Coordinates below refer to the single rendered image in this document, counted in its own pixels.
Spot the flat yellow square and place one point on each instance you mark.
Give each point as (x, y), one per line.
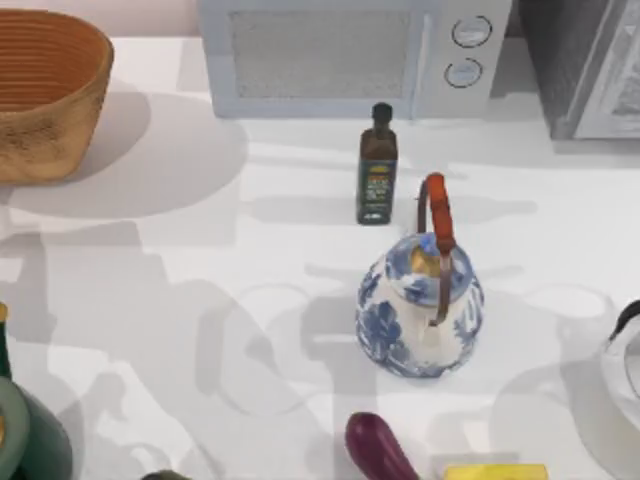
(495, 472)

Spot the blue and white teapot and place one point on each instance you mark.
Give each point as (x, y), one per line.
(415, 310)

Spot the microwave knob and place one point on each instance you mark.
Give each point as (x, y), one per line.
(471, 31)
(464, 73)

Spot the green teapot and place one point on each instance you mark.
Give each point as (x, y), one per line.
(27, 440)

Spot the purple eggplant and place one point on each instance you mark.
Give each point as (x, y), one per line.
(376, 445)

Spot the pale microwave oven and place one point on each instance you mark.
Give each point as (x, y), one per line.
(320, 55)

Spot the dark green bottle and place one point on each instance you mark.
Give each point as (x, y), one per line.
(377, 170)

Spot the dark olive object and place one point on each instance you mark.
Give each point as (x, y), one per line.
(167, 475)

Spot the woven wooden basket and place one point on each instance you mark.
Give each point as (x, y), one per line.
(47, 95)

